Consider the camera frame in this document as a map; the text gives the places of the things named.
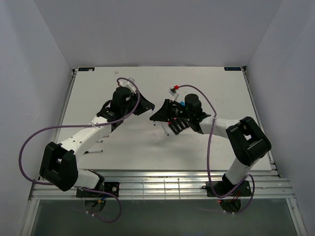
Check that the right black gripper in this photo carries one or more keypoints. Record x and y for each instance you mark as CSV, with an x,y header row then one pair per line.
x,y
165,113

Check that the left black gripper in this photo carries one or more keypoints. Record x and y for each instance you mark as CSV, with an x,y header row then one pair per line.
x,y
144,105

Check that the orange cap highlighter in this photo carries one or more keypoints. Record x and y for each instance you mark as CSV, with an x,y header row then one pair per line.
x,y
177,125

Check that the purple cap highlighter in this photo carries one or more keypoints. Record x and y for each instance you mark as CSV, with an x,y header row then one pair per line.
x,y
182,124

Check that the pink cap highlighter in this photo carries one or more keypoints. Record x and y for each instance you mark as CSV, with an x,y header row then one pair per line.
x,y
173,128

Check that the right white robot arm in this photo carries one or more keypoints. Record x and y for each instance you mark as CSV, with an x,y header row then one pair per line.
x,y
247,140

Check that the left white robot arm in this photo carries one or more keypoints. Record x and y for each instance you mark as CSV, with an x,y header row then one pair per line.
x,y
60,161

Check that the black thin pen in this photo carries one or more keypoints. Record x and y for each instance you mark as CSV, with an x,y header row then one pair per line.
x,y
93,151

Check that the left blue corner label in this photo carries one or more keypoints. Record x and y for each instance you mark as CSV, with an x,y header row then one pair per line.
x,y
86,69

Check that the blue corner label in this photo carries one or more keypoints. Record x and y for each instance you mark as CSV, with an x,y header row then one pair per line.
x,y
86,69
232,68

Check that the right blue corner label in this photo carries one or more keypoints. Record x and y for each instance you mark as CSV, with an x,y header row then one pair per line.
x,y
232,68

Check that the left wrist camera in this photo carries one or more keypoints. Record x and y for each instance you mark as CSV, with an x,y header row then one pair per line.
x,y
125,87

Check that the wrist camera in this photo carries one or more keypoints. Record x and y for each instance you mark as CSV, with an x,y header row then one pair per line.
x,y
125,87
190,98

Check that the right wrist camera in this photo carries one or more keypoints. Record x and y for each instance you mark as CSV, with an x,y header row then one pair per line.
x,y
190,98

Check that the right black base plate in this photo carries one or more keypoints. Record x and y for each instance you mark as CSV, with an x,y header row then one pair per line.
x,y
243,190

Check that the aluminium frame rail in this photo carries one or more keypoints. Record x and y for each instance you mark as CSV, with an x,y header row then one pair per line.
x,y
188,185

